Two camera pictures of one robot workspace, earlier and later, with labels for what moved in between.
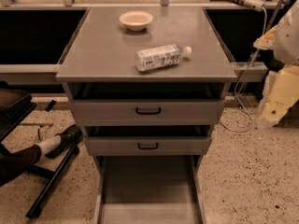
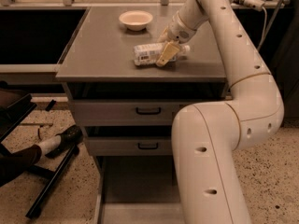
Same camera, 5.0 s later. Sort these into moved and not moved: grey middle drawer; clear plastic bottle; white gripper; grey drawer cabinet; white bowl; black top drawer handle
Moved: white gripper; clear plastic bottle
Not moved: grey middle drawer; white bowl; black top drawer handle; grey drawer cabinet
